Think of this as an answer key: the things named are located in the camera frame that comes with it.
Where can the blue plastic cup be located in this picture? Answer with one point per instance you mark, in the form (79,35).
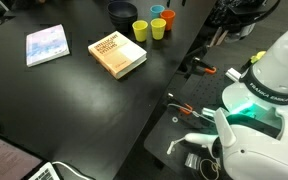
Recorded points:
(155,11)

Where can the orange plastic cup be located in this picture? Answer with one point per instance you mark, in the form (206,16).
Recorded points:
(169,20)

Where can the yellow plastic cup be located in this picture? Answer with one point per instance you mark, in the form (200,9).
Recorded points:
(140,31)
(158,30)

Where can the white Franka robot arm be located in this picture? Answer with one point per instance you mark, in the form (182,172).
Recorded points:
(267,160)

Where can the black bowl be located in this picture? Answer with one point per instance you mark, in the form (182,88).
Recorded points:
(120,15)

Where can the black orange spring clamp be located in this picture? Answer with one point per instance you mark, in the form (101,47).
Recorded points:
(184,107)
(204,66)

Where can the orange and white book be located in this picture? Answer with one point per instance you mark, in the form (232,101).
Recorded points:
(117,53)

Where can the white plastic block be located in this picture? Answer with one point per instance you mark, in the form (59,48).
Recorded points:
(233,74)

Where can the yellow green plastic object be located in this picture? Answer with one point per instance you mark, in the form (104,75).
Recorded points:
(258,56)

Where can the white and blue book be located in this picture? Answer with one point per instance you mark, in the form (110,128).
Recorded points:
(47,45)

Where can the black mounting platform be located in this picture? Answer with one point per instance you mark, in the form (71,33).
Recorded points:
(164,140)

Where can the small clear plastic bag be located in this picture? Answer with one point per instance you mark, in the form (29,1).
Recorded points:
(192,161)

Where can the tan rubber band loop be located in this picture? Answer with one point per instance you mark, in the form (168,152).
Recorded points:
(204,170)

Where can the silver open laptop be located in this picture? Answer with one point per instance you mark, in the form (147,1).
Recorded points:
(7,160)

